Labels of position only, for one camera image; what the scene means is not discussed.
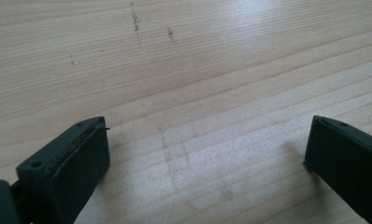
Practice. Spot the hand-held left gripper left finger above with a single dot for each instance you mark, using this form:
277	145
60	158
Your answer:
69	173

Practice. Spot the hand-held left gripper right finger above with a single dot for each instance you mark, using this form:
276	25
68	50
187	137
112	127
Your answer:
348	161

